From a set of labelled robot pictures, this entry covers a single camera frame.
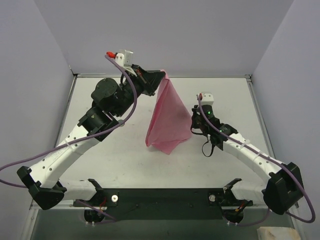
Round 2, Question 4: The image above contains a pink t-shirt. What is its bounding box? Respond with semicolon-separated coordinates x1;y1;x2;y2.
145;73;192;155

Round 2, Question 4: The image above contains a round green brooch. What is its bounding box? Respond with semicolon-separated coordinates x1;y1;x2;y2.
118;119;125;127

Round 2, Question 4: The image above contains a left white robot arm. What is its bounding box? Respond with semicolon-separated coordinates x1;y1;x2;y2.
17;64;166;210

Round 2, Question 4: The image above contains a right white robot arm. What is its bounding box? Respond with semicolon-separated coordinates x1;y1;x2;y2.
191;105;303;215

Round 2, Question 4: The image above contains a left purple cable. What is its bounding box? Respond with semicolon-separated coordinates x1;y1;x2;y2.
0;54;138;225

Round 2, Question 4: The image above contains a purple cable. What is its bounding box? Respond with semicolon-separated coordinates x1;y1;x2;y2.
196;96;315;227
0;54;138;225

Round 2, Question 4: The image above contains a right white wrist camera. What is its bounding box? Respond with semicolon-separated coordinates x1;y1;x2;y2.
197;92;214;107

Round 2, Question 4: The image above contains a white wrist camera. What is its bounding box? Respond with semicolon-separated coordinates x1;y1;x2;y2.
106;49;134;68
197;92;214;107

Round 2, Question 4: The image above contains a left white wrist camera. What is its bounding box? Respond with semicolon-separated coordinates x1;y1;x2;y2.
106;49;134;68

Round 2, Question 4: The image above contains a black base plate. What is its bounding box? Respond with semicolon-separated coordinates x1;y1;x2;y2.
83;188;253;223

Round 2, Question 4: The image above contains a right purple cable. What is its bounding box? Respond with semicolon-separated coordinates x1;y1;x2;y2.
196;96;315;227

